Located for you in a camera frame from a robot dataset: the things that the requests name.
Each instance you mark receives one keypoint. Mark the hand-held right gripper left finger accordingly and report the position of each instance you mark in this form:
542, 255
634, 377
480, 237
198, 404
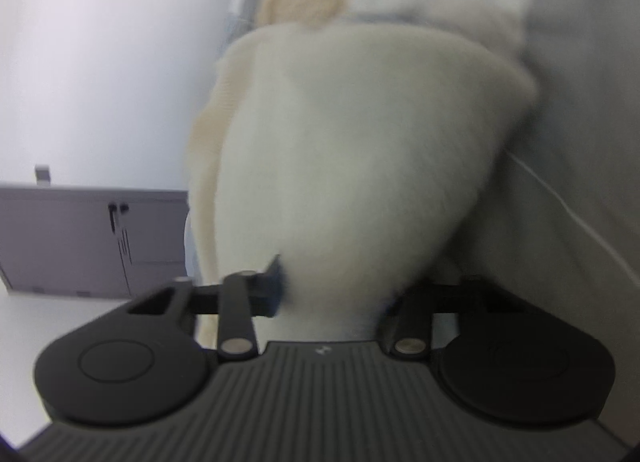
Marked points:
277, 287

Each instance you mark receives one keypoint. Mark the grey double door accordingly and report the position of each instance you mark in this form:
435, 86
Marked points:
65, 242

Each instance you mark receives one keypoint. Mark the grey wall switch plate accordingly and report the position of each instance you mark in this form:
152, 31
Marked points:
43, 175

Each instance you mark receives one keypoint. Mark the grey and beige checked bed sheet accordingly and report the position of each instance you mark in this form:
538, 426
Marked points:
580, 92

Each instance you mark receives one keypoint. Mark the white and beige fluffy garment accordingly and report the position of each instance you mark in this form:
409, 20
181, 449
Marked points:
350, 167

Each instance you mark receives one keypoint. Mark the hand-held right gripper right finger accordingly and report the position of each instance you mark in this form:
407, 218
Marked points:
412, 314

